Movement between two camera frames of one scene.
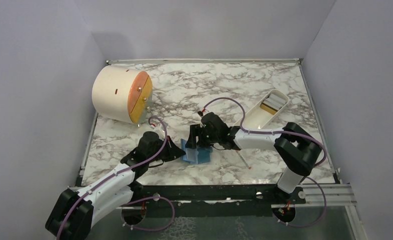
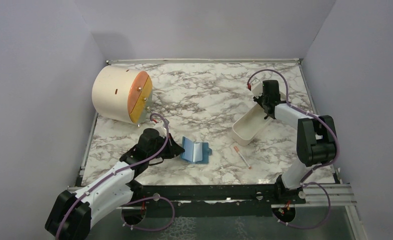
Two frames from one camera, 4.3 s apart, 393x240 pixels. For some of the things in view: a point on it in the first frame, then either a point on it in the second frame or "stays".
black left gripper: [174, 151] stays
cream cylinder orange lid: [122, 94] stays
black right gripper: [196, 130] → [258, 99]
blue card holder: [195, 156] stays
